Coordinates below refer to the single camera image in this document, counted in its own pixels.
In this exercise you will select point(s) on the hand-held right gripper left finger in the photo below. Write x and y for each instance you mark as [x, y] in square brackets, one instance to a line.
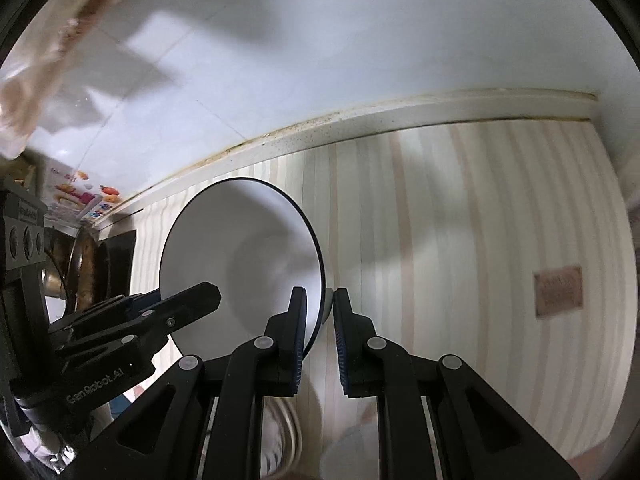
[299, 332]

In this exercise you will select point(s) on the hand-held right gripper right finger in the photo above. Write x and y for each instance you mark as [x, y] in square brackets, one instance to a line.
[341, 342]

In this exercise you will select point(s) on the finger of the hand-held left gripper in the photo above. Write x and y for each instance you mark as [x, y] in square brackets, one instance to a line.
[192, 299]
[115, 335]

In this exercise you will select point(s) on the white bowl dark rim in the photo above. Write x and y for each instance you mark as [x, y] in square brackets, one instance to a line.
[225, 260]

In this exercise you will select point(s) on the black induction cooktop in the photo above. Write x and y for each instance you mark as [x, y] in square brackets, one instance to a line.
[118, 265]

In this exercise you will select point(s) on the black wok with food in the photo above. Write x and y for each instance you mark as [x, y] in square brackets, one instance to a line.
[80, 270]

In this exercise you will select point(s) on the white plate grey pattern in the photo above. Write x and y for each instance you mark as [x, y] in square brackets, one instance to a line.
[280, 435]

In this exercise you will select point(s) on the striped cat print counter mat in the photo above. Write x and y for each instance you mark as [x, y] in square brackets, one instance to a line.
[450, 235]

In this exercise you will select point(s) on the brown square sticker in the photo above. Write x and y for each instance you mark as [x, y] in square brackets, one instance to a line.
[558, 290]

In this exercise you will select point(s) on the clear plastic bag beige contents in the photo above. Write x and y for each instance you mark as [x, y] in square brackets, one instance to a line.
[30, 110]

